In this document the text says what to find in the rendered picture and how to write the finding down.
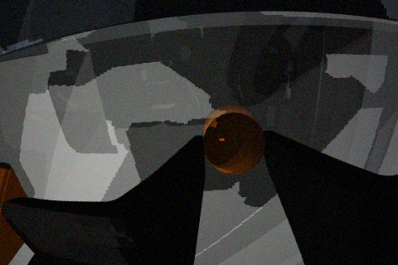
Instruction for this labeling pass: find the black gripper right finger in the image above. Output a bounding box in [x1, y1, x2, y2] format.
[263, 130, 398, 265]

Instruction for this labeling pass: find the translucent orange ball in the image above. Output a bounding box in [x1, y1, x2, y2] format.
[203, 103, 256, 133]

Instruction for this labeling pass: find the dark brown ball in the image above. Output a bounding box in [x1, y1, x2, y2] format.
[203, 113, 265, 175]

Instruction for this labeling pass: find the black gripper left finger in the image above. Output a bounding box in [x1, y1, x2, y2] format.
[1, 135, 206, 265]

